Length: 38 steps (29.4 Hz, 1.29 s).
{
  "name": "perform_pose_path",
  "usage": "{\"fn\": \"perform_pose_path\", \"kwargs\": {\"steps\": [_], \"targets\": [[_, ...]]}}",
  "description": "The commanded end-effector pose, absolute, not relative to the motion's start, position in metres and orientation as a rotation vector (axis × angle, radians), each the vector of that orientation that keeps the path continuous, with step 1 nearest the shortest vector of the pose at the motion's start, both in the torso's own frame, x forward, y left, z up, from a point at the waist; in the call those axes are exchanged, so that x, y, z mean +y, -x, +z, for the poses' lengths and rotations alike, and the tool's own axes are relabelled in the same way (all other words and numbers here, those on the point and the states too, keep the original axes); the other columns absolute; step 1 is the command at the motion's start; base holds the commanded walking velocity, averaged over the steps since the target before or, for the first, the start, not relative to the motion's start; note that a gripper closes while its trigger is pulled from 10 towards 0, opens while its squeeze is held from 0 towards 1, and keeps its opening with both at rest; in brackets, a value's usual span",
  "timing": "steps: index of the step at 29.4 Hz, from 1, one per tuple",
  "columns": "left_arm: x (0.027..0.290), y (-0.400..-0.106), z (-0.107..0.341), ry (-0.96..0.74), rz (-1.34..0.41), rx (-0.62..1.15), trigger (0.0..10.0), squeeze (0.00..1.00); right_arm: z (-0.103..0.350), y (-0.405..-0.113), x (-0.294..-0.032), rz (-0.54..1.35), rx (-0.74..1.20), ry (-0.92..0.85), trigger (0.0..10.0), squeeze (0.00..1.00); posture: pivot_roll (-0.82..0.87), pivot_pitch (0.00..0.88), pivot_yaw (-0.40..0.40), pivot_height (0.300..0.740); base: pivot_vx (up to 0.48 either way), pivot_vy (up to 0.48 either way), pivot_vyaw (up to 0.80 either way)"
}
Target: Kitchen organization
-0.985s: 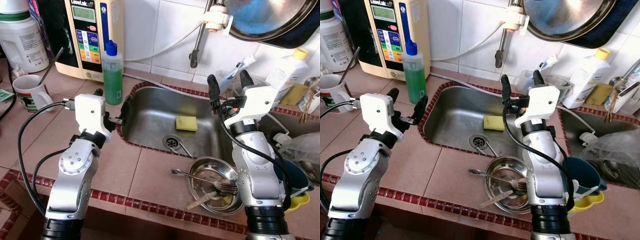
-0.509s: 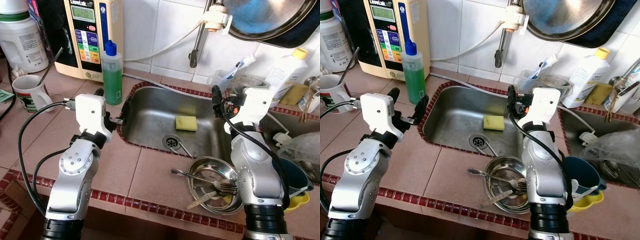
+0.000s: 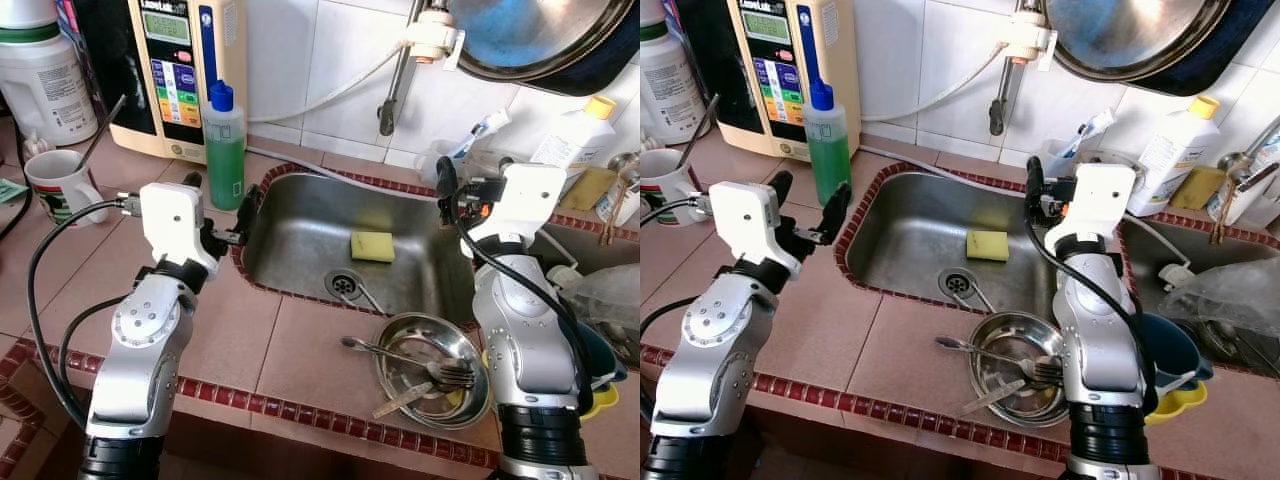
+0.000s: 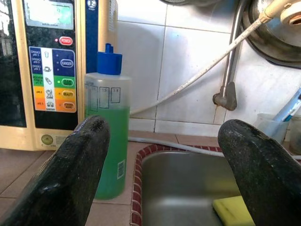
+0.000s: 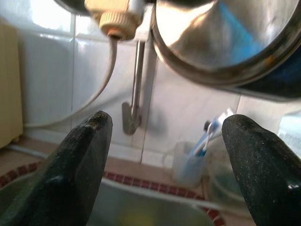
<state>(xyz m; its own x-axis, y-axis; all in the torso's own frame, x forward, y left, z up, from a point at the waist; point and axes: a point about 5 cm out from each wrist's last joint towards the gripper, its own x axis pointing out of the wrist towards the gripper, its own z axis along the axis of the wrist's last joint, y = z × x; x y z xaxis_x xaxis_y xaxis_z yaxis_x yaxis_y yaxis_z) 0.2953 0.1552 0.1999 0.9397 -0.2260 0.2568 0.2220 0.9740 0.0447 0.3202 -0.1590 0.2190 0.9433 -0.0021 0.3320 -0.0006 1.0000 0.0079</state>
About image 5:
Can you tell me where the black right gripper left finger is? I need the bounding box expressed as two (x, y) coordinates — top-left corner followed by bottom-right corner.
(0, 110), (113, 226)

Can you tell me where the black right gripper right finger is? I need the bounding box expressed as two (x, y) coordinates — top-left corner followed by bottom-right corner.
(222, 114), (301, 226)

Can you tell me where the clear plastic jug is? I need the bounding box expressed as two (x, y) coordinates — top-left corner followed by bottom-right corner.
(206, 138), (250, 208)

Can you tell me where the blue white toothbrush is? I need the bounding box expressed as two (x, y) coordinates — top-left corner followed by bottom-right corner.
(195, 108), (236, 157)

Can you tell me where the clear toothbrush cup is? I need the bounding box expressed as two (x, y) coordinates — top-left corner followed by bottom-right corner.
(164, 141), (210, 186)

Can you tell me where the steel sink basin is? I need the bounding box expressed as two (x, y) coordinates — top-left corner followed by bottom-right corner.
(0, 174), (212, 226)

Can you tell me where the hanging black pan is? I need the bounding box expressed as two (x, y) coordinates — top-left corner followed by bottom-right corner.
(237, 63), (301, 99)

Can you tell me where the beige water ioniser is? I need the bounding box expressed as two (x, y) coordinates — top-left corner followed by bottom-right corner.
(0, 21), (24, 149)

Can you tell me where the hanging steel pan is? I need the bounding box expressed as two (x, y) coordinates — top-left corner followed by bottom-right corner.
(151, 0), (301, 87)

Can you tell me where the beige valve knob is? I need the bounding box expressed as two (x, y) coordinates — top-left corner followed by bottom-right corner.
(84, 0), (146, 40)

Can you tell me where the chrome wall tap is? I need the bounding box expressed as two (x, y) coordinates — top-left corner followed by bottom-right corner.
(121, 0), (158, 135)

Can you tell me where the white valve hose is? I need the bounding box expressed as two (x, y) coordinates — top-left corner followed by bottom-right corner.
(23, 35), (118, 128)

